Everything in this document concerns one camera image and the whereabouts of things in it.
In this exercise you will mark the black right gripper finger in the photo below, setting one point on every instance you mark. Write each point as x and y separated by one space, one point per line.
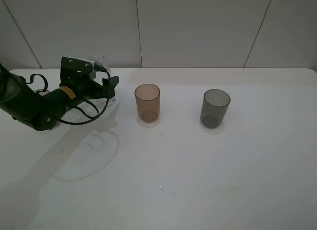
107 88

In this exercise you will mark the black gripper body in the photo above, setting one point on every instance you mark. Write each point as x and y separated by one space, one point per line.
81 86

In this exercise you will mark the clear plastic water bottle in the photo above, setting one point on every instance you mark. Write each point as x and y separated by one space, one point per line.
100 61

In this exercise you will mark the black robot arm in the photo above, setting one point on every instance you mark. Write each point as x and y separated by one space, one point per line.
40 110

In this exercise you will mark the orange translucent plastic cup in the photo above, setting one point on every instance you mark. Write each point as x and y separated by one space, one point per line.
148 102

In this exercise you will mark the grey translucent plastic cup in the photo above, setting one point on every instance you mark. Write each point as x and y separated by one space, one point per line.
214 107

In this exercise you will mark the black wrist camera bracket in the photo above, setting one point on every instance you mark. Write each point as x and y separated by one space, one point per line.
72 67

